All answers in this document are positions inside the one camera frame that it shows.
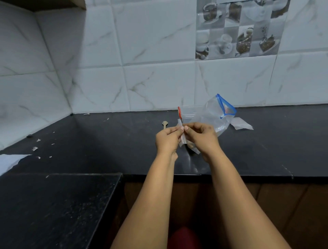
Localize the white paper scrap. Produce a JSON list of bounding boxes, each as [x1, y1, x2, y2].
[[230, 117, 254, 130]]

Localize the person's right forearm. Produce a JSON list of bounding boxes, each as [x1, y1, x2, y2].
[[207, 147, 292, 249]]

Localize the clear blue-sealed zip bag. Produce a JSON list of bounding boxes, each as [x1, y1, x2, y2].
[[191, 94, 237, 137]]

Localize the person's left hand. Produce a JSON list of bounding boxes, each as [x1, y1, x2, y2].
[[155, 126, 184, 162]]

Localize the person's right hand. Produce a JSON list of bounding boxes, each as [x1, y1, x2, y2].
[[184, 122, 223, 162]]

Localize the white paper sheet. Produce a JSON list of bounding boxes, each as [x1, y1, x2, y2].
[[0, 154, 32, 176]]

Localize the clear red-sealed zip bag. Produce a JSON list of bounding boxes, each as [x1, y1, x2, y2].
[[177, 105, 203, 155]]

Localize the scattered white peel scraps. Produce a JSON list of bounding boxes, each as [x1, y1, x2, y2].
[[26, 131, 57, 159]]

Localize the person's left forearm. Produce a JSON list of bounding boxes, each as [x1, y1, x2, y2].
[[111, 151, 178, 249]]

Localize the person's red clothing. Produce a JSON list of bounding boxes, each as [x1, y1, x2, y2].
[[168, 227, 203, 249]]

